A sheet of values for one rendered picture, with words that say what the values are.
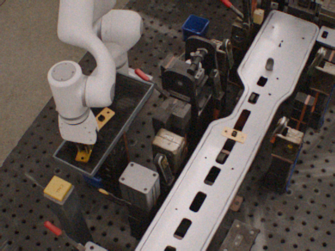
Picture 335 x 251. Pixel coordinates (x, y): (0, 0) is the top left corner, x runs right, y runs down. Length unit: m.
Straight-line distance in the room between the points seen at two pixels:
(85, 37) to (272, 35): 0.97
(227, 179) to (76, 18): 0.70
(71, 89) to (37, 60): 2.21
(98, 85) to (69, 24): 0.17
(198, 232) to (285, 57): 0.78
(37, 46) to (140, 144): 1.66
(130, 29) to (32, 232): 0.82
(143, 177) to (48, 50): 2.10
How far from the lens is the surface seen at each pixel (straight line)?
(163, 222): 1.51
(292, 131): 1.66
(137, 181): 1.45
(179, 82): 1.61
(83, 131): 1.34
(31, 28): 3.64
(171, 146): 1.55
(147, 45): 2.36
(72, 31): 1.24
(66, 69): 1.21
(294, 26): 2.06
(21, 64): 3.41
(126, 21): 1.74
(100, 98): 1.20
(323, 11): 2.10
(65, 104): 1.23
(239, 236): 1.47
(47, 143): 2.08
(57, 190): 1.42
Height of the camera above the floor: 2.38
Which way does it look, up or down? 55 degrees down
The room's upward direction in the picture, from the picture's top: 3 degrees counter-clockwise
